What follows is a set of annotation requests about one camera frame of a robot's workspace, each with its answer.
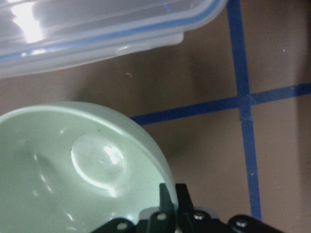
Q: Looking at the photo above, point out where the clear plastic food container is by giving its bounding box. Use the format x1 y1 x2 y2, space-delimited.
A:
0 0 226 78

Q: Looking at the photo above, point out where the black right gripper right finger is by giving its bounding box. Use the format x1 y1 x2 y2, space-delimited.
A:
175 183 218 233

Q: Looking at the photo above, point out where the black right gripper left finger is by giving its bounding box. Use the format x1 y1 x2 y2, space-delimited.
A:
148 183 175 233

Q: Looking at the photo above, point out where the green bowl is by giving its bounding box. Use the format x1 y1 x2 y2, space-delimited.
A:
0 101 178 233

